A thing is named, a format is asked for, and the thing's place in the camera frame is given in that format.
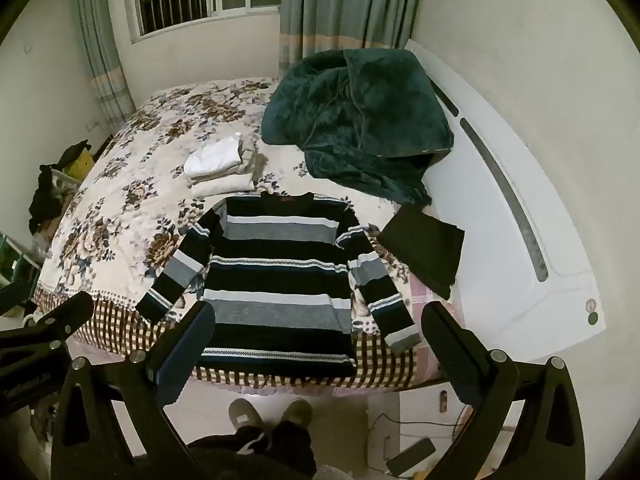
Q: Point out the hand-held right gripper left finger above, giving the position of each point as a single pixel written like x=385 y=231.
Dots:
x=182 y=342

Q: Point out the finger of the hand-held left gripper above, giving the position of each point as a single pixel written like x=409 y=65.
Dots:
x=67 y=317

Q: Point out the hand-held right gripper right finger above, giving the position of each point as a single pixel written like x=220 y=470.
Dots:
x=446 y=347

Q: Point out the striped knit sweater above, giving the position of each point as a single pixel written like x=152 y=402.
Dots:
x=280 y=280

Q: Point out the person's left shoe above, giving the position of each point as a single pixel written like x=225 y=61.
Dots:
x=246 y=414

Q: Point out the person's shoe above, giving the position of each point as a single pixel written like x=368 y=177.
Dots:
x=246 y=414
x=296 y=412

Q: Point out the black folded cloth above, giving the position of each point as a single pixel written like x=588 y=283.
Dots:
x=425 y=245

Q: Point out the white headboard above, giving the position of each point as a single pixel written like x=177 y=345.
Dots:
x=482 y=240

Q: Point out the black power adapter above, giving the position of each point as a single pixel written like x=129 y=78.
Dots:
x=411 y=456

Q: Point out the black hanging cloth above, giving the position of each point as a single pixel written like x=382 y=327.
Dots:
x=44 y=200

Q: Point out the floral bedspread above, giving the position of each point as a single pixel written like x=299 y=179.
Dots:
x=125 y=200

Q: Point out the person's right shoe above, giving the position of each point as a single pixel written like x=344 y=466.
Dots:
x=296 y=412

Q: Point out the person's legs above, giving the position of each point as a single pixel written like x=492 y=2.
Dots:
x=270 y=452

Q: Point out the pale round sticker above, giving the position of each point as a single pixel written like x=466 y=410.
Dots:
x=591 y=305

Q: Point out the yellow box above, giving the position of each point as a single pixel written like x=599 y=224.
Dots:
x=81 y=166

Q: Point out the cream folded garment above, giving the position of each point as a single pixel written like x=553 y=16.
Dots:
x=220 y=186

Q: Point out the white folded garment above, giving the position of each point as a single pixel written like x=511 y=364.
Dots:
x=212 y=157

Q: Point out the grey folded garment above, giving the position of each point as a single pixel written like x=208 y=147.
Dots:
x=253 y=160

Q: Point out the teal plush blanket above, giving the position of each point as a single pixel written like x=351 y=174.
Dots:
x=360 y=110

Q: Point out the narrow grey-green curtain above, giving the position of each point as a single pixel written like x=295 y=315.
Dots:
x=102 y=60

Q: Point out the wide grey-green curtain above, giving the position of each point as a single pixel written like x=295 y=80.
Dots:
x=340 y=5

